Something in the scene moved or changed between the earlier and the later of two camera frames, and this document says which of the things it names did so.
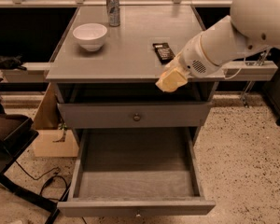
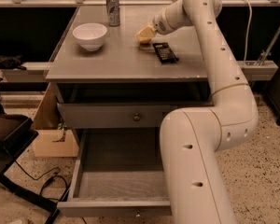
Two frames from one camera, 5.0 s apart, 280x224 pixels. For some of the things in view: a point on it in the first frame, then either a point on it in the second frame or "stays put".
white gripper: [194, 57] -> [161, 23]
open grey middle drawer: [140, 172] stays put
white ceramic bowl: [91, 35] stays put
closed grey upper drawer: [138, 114] stays put
